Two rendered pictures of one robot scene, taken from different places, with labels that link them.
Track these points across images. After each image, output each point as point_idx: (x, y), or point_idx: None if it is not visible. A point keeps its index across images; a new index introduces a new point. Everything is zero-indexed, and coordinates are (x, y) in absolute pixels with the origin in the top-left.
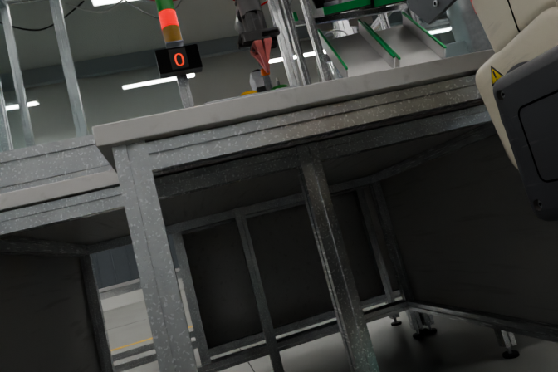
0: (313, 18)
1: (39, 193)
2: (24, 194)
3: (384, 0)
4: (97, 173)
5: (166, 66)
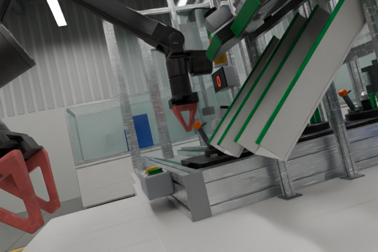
0: (248, 36)
1: (135, 193)
2: (135, 191)
3: (235, 26)
4: (136, 193)
5: (216, 87)
